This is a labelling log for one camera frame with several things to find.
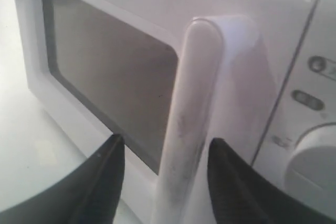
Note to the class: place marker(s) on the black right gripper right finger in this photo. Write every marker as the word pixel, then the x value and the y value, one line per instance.
pixel 240 195

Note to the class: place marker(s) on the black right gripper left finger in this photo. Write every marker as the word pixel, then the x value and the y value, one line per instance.
pixel 89 194

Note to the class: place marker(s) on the white microwave door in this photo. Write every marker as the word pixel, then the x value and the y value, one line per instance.
pixel 168 76

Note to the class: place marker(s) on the white microwave oven body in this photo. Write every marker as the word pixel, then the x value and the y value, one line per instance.
pixel 308 99

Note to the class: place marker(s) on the upper white control knob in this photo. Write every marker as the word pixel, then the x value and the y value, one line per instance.
pixel 312 161

